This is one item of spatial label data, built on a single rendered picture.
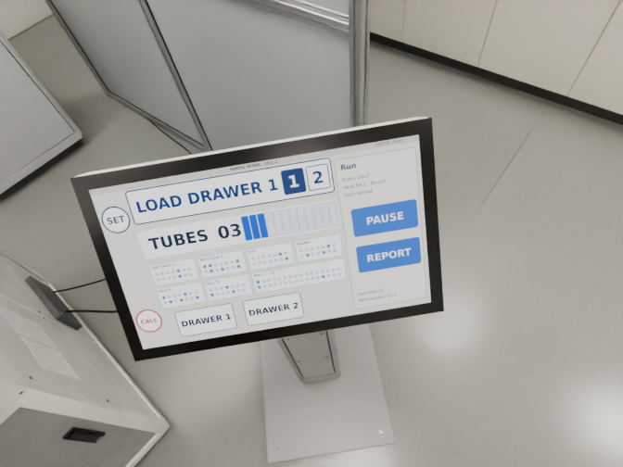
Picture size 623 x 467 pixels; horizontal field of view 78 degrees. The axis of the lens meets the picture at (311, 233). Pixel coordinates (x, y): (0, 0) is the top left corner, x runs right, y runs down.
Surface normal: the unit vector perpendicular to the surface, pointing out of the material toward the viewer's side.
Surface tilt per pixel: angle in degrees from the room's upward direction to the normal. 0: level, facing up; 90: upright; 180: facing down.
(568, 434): 0
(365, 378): 5
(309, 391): 0
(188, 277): 50
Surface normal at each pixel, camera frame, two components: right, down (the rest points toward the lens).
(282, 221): 0.04, 0.30
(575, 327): -0.10, -0.53
